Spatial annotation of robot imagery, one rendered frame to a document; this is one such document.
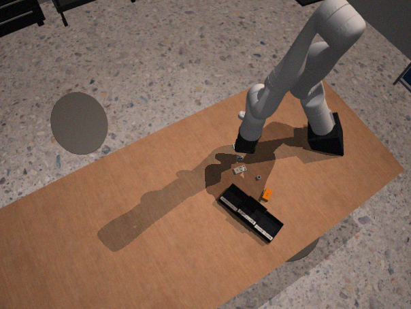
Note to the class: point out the black rack of three bins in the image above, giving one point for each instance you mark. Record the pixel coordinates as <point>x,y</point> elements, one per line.
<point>250,211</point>

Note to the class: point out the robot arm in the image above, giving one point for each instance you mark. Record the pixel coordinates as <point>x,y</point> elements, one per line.
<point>340,25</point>

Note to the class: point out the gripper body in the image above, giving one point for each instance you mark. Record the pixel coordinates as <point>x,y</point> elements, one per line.
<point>246,141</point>

